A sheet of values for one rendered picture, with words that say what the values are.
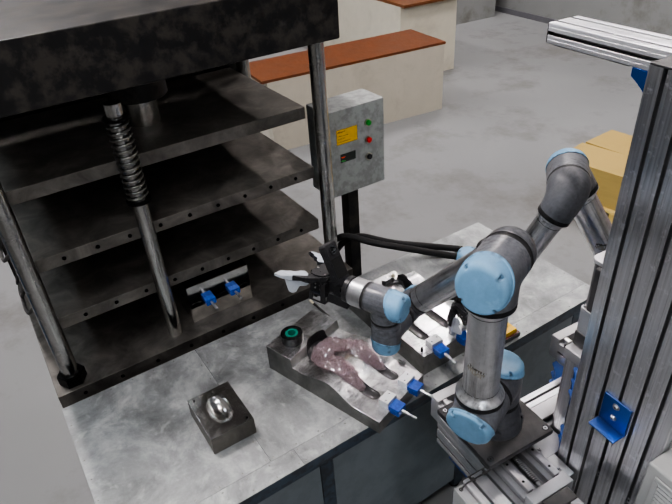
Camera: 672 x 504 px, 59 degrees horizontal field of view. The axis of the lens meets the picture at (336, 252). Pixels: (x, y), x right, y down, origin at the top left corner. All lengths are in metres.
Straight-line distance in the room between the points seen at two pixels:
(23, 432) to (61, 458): 0.31
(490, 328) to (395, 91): 5.06
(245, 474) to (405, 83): 4.90
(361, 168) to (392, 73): 3.50
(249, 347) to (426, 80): 4.54
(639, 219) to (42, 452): 2.89
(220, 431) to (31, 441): 1.65
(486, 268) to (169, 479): 1.24
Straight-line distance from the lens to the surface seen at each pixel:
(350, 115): 2.59
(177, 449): 2.09
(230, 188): 2.39
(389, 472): 2.42
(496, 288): 1.21
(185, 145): 2.24
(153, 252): 2.27
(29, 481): 3.32
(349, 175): 2.69
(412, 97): 6.38
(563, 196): 1.70
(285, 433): 2.04
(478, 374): 1.41
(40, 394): 3.72
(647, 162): 1.27
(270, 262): 2.81
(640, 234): 1.32
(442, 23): 7.68
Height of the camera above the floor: 2.37
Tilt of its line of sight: 34 degrees down
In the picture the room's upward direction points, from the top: 4 degrees counter-clockwise
